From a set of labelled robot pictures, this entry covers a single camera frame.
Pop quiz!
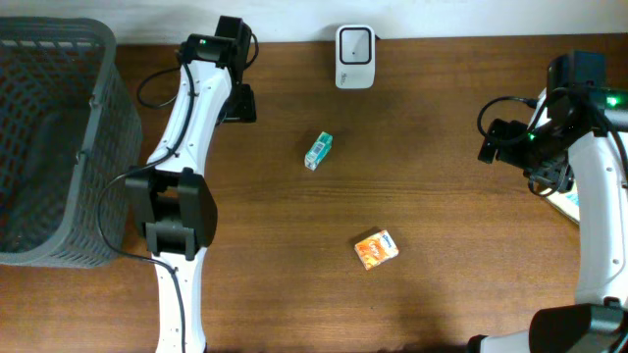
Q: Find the yellow snack bag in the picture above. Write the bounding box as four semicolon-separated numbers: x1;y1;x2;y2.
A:
546;190;580;224

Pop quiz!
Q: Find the teal tissue pack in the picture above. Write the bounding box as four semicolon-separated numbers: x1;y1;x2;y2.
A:
304;131;334;171

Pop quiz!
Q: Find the orange tissue pack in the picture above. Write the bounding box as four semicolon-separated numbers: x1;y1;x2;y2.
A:
354;229;399;271

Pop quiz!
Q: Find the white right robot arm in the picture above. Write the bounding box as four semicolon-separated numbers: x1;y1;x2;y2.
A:
466;51;627;352

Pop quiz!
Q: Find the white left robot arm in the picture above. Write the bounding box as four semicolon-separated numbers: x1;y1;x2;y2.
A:
125;16;259;352

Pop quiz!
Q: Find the white barcode scanner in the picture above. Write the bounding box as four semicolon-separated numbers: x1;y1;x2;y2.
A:
335;25;376;89

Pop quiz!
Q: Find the grey plastic mesh basket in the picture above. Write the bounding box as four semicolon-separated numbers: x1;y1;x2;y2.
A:
1;17;142;268

